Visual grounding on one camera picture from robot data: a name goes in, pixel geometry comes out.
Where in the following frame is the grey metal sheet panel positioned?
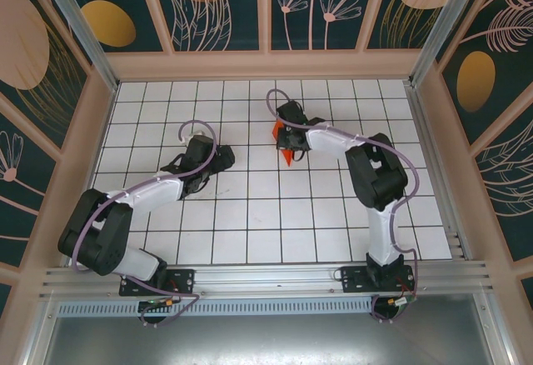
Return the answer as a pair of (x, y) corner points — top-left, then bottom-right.
(24, 293), (513, 365)

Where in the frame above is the small electronics board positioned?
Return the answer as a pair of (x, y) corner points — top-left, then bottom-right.
(389, 296), (419, 312)
(138, 297), (184, 313)

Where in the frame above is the aluminium mounting rail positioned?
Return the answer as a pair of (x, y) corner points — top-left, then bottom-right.
(39, 259), (496, 299)

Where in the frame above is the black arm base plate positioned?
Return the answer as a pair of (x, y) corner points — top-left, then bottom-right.
(119, 267), (197, 298)
(340, 265), (416, 295)

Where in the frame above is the grey slotted cable duct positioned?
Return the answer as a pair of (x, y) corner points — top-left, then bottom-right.
(57, 297), (376, 317)

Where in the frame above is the aluminium side rail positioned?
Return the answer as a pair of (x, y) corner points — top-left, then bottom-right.
(403, 81), (476, 262)

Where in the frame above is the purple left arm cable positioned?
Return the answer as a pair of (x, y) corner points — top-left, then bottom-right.
(70, 119), (217, 328)

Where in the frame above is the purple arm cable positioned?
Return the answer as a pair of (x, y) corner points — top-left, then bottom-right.
(70, 119), (217, 328)
(266, 87), (421, 324)

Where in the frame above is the aluminium frame post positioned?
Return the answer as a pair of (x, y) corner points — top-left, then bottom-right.
(32, 0), (122, 93)
(408, 0), (501, 88)

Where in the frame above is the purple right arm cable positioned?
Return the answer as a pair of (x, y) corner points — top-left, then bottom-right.
(266, 87), (421, 324)

